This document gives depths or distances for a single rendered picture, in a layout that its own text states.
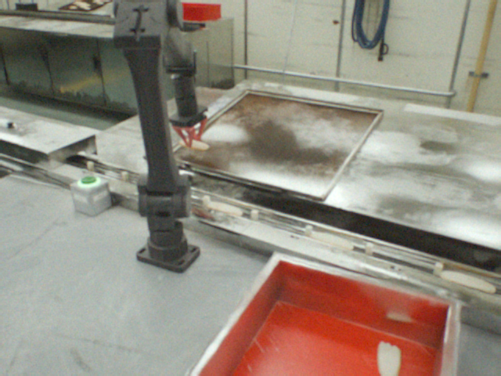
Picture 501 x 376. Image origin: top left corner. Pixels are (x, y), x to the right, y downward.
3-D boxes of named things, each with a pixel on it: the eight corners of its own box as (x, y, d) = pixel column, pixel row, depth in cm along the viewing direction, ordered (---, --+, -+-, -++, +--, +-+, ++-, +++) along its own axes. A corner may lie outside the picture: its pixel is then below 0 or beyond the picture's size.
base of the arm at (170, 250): (135, 259, 100) (181, 274, 95) (130, 228, 96) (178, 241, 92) (156, 240, 107) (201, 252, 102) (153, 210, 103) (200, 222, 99)
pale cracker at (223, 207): (203, 207, 114) (203, 204, 114) (212, 201, 117) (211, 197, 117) (237, 218, 110) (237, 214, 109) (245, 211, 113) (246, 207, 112)
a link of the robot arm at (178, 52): (112, 22, 76) (176, 22, 76) (112, -13, 76) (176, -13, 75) (162, 70, 119) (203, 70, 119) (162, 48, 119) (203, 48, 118)
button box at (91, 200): (73, 221, 121) (66, 183, 116) (96, 208, 127) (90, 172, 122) (95, 229, 117) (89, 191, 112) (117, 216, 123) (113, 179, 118)
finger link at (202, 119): (178, 146, 130) (171, 117, 125) (192, 135, 135) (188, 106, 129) (196, 151, 127) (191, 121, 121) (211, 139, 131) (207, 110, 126)
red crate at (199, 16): (160, 18, 452) (159, 5, 447) (180, 15, 481) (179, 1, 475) (203, 21, 432) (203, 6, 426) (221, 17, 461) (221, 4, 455)
